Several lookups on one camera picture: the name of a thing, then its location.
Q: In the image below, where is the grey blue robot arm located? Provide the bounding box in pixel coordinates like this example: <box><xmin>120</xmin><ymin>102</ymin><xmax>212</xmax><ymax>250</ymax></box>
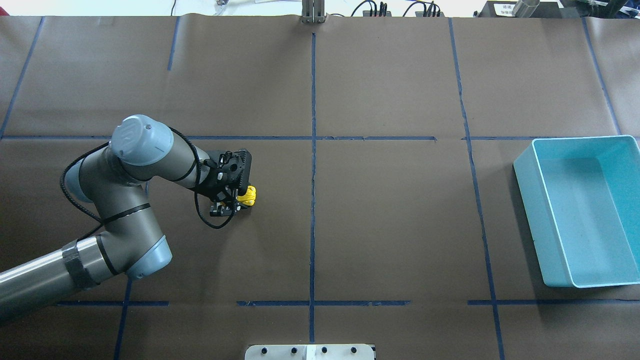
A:
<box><xmin>1</xmin><ymin>114</ymin><xmax>252</xmax><ymax>325</ymax></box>

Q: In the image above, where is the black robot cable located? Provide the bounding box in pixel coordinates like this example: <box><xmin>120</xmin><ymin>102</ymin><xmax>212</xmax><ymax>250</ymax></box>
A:
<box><xmin>60</xmin><ymin>127</ymin><xmax>236</xmax><ymax>241</ymax></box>

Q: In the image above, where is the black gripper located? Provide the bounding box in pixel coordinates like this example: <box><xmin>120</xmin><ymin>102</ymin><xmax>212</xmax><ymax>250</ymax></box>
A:
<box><xmin>202</xmin><ymin>149</ymin><xmax>252</xmax><ymax>217</ymax></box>

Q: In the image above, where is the brown paper table cover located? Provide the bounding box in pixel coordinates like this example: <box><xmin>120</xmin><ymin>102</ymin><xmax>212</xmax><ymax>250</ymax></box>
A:
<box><xmin>1</xmin><ymin>14</ymin><xmax>639</xmax><ymax>360</ymax></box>

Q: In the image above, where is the white metal base plate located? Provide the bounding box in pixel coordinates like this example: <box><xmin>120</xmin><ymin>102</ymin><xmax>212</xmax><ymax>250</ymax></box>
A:
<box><xmin>244</xmin><ymin>343</ymin><xmax>377</xmax><ymax>360</ymax></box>

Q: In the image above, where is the aluminium frame post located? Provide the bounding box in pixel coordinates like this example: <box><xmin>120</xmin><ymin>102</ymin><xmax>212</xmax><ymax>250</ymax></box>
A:
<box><xmin>301</xmin><ymin>0</ymin><xmax>327</xmax><ymax>24</ymax></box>

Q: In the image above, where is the turquoise plastic bin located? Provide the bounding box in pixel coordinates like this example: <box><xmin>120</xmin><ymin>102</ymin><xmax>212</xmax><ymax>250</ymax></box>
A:
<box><xmin>513</xmin><ymin>135</ymin><xmax>640</xmax><ymax>289</ymax></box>

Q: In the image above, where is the yellow beetle toy car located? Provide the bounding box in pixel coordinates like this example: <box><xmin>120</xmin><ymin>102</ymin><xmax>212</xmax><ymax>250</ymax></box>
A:
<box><xmin>236</xmin><ymin>185</ymin><xmax>258</xmax><ymax>209</ymax></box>

